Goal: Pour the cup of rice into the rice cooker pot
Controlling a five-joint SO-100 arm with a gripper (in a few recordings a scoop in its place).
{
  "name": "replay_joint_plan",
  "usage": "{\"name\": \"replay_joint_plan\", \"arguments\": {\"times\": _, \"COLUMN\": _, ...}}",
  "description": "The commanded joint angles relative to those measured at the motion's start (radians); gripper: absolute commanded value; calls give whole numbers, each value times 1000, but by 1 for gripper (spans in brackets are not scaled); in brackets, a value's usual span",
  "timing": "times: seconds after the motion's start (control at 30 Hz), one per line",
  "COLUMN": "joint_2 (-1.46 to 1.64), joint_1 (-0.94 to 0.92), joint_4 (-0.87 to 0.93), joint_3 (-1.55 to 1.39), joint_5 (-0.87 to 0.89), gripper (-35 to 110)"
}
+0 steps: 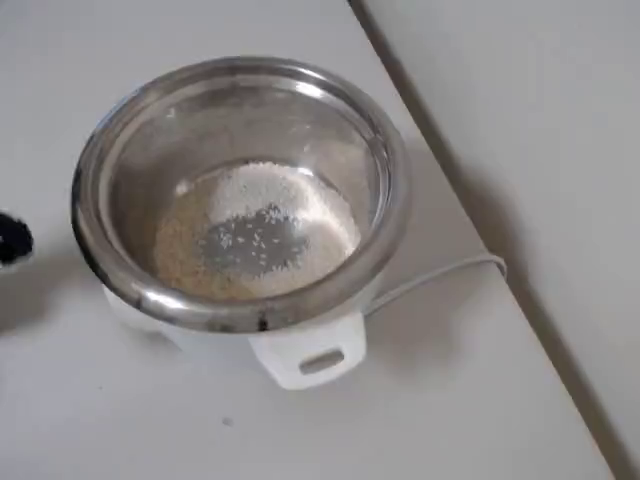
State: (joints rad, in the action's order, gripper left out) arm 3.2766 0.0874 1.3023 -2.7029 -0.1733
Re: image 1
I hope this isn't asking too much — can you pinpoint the white uncooked rice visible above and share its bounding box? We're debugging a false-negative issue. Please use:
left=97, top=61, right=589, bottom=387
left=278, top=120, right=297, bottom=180
left=152, top=159, right=364, bottom=301

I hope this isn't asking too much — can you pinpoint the white rice cooker body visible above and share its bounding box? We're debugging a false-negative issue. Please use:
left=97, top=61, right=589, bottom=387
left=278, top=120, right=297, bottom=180
left=102, top=282, right=386, bottom=392

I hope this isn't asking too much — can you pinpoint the white power cord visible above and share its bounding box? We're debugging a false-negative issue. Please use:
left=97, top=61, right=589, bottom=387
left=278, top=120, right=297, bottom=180
left=364, top=253, right=510, bottom=317

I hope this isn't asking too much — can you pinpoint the stainless steel inner pot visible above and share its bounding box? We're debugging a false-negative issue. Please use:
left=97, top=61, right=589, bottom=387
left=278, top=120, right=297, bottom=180
left=69, top=55, right=414, bottom=335

